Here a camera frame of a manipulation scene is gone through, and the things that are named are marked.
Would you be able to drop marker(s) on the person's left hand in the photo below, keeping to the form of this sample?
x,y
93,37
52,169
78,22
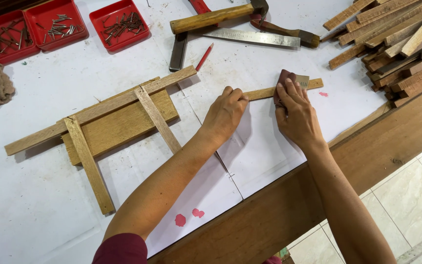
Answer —
x,y
224,113

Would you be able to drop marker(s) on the person's right hand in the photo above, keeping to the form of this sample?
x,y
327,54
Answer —
x,y
299,117

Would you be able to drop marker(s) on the person's left fingers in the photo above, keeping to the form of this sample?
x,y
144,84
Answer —
x,y
235,93

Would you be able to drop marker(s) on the thin light wooden stick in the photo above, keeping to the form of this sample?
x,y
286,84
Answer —
x,y
260,93

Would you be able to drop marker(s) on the brown sandpaper piece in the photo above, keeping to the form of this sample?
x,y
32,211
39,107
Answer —
x,y
283,75

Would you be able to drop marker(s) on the red pencil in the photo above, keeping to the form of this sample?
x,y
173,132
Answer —
x,y
204,57

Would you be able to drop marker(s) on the white paper sheet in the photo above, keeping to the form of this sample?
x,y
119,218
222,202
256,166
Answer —
x,y
203,198
258,146

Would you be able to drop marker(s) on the steel try square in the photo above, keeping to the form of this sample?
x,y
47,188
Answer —
x,y
247,36

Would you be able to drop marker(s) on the short wooden cross slat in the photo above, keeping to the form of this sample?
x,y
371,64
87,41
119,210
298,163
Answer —
x,y
88,165
158,119

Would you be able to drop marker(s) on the flat wooden board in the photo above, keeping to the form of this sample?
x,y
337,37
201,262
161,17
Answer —
x,y
123,126

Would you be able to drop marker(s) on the brown wooden table edge beam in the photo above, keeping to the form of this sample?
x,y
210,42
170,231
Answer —
x,y
288,205

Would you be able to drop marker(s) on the heap of dark short nails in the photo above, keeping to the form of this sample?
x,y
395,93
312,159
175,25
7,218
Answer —
x,y
123,25

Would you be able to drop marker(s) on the red plastic tray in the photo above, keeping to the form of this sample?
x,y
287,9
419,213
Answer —
x,y
55,25
7,38
119,25

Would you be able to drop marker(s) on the long wooden slat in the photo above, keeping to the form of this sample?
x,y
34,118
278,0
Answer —
x,y
97,110

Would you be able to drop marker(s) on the pile of wooden sticks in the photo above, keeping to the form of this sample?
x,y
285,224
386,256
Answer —
x,y
397,40

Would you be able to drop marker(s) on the heap of shiny steel nails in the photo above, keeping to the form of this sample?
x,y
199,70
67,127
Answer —
x,y
60,27

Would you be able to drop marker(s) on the maroon sleeve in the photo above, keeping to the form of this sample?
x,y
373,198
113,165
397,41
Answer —
x,y
121,251

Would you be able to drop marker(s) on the heap of dark long nails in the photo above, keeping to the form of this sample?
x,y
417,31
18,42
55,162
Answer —
x,y
7,36

